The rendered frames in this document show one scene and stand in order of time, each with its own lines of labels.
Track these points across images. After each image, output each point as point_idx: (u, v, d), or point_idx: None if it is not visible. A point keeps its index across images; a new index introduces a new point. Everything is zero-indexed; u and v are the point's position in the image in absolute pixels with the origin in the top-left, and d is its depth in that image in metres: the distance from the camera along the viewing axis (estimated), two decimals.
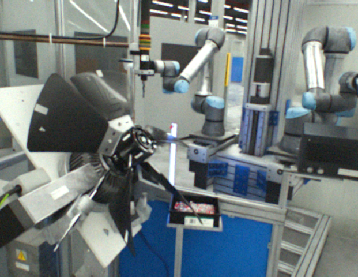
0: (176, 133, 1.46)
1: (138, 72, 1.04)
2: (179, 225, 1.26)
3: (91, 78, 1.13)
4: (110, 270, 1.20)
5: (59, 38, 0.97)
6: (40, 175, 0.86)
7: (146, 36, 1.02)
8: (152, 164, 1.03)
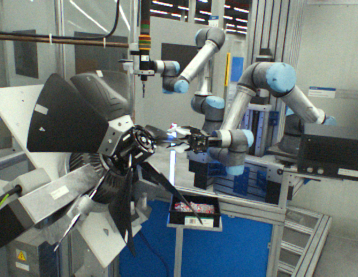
0: (176, 133, 1.46)
1: (138, 72, 1.04)
2: (179, 225, 1.26)
3: (91, 78, 1.13)
4: (110, 270, 1.20)
5: (59, 38, 0.97)
6: (40, 175, 0.86)
7: (146, 36, 1.02)
8: (152, 164, 1.03)
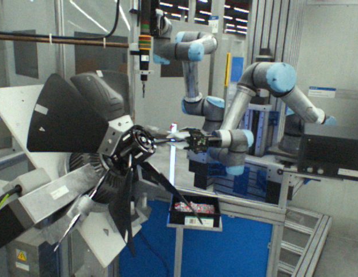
0: None
1: (138, 72, 1.04)
2: (179, 225, 1.26)
3: (91, 78, 1.13)
4: (110, 270, 1.20)
5: (59, 38, 0.97)
6: (40, 175, 0.86)
7: (146, 36, 1.02)
8: (152, 164, 1.03)
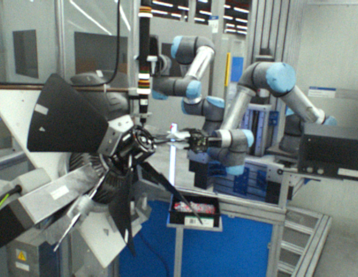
0: None
1: (137, 116, 1.08)
2: (179, 225, 1.26)
3: (91, 78, 1.13)
4: (110, 270, 1.20)
5: None
6: (40, 175, 0.86)
7: (145, 81, 1.06)
8: (152, 164, 1.03)
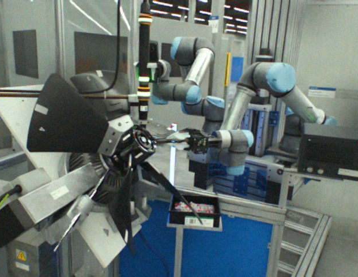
0: None
1: (136, 122, 1.08)
2: (179, 225, 1.26)
3: (91, 78, 1.13)
4: (110, 270, 1.20)
5: None
6: (40, 175, 0.86)
7: (145, 88, 1.06)
8: (152, 164, 1.03)
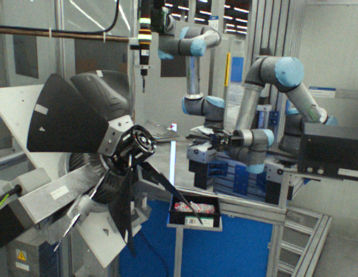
0: None
1: (138, 67, 1.04)
2: (179, 225, 1.26)
3: (91, 78, 1.13)
4: (110, 270, 1.20)
5: (59, 32, 0.96)
6: (40, 175, 0.86)
7: (146, 30, 1.02)
8: (152, 164, 1.03)
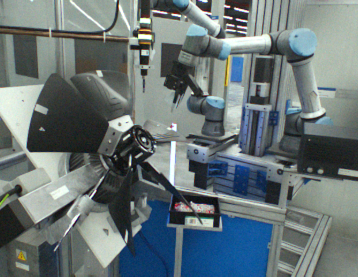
0: None
1: (138, 67, 1.04)
2: (179, 225, 1.26)
3: (91, 78, 1.13)
4: (110, 270, 1.20)
5: (59, 32, 0.96)
6: (40, 175, 0.86)
7: (146, 30, 1.02)
8: (152, 164, 1.03)
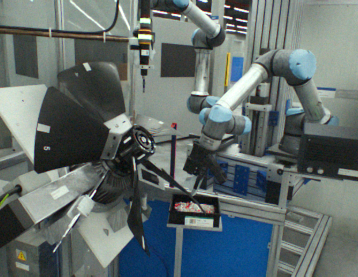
0: None
1: (138, 67, 1.04)
2: (179, 225, 1.26)
3: (151, 120, 1.34)
4: (110, 270, 1.20)
5: (59, 32, 0.96)
6: (40, 175, 0.86)
7: (146, 30, 1.02)
8: (134, 160, 0.96)
